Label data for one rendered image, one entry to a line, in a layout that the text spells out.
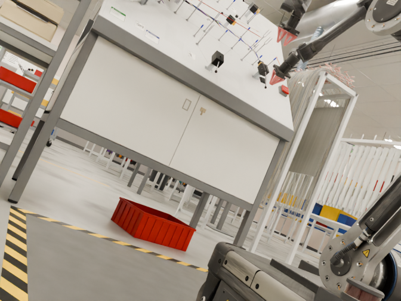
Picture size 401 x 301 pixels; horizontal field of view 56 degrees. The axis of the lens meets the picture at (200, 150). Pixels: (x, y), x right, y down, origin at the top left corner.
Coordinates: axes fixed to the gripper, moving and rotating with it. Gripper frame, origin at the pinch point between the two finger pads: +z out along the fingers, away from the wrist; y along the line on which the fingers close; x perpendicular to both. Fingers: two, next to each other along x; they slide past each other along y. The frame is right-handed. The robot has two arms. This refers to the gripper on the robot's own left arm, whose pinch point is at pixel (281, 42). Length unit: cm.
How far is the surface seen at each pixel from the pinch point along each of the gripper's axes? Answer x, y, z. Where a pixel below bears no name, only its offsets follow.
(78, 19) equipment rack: 0, 102, 27
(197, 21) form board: -29.2, 36.0, 11.4
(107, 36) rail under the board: 2, 89, 29
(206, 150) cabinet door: 24, 29, 61
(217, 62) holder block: 9.2, 37.2, 20.7
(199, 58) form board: -1.9, 40.6, 24.3
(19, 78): -226, 84, 156
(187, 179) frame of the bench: 31, 36, 76
